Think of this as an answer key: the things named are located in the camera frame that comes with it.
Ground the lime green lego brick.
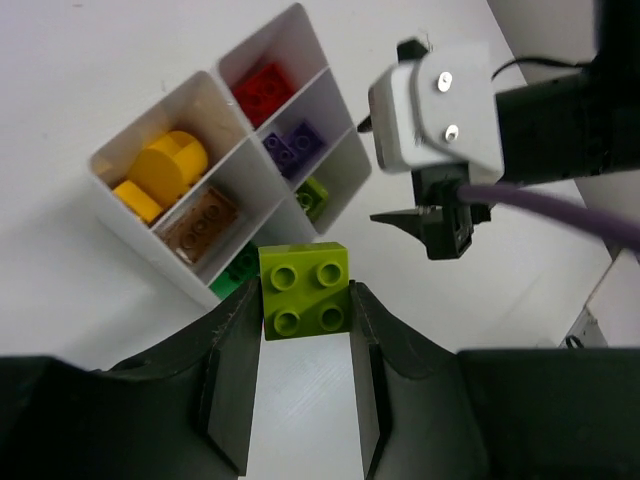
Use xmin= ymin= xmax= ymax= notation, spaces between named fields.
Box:
xmin=258 ymin=242 xmax=351 ymax=341

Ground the white divided container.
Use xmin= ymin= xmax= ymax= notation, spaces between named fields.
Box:
xmin=88 ymin=71 xmax=313 ymax=309
xmin=213 ymin=3 xmax=372 ymax=243

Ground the yellow round lego piece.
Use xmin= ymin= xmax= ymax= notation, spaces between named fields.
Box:
xmin=126 ymin=130 xmax=208 ymax=209

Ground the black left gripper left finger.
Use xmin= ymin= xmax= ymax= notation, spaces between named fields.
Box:
xmin=1 ymin=280 xmax=262 ymax=479

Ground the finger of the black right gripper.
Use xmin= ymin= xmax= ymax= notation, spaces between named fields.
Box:
xmin=370 ymin=207 xmax=434 ymax=243

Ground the red sloped lego brick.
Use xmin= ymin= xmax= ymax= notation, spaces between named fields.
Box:
xmin=232 ymin=63 xmax=296 ymax=128

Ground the yellow curved lego brick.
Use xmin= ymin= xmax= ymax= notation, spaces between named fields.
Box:
xmin=112 ymin=180 xmax=162 ymax=225

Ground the purple patterned lego brick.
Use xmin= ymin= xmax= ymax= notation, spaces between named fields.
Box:
xmin=262 ymin=133 xmax=298 ymax=177

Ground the pink patterned lego piece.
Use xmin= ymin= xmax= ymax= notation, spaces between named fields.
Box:
xmin=284 ymin=120 xmax=325 ymax=178

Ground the white divided container left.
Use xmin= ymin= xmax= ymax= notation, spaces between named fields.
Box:
xmin=88 ymin=71 xmax=313 ymax=309

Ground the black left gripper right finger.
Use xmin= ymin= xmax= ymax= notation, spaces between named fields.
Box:
xmin=349 ymin=282 xmax=639 ymax=479

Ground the white divided container right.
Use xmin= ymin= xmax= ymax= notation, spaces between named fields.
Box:
xmin=213 ymin=3 xmax=372 ymax=243

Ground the dark green lego brick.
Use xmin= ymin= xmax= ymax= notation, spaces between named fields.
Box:
xmin=209 ymin=272 xmax=243 ymax=300

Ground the green square lego brick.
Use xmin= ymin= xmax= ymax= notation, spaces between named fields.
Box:
xmin=226 ymin=242 xmax=259 ymax=287

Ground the tan lego plate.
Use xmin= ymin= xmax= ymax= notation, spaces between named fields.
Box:
xmin=160 ymin=187 xmax=238 ymax=265

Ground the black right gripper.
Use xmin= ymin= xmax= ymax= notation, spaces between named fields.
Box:
xmin=495 ymin=1 xmax=639 ymax=185

